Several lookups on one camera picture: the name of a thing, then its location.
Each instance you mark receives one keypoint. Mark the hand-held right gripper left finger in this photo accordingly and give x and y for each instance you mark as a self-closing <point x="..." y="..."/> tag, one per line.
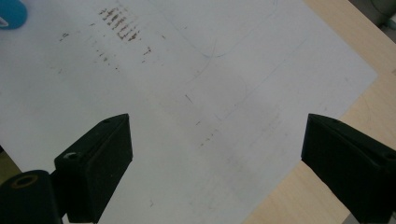
<point x="93" y="174"/>

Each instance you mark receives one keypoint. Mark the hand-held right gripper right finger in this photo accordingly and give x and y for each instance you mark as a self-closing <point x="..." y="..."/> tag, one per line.
<point x="351" y="168"/>

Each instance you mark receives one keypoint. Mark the blue plastic bottle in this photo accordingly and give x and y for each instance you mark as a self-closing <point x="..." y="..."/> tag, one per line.
<point x="11" y="14"/>

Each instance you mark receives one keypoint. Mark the white table mat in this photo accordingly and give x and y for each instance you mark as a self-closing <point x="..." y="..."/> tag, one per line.
<point x="186" y="77"/>

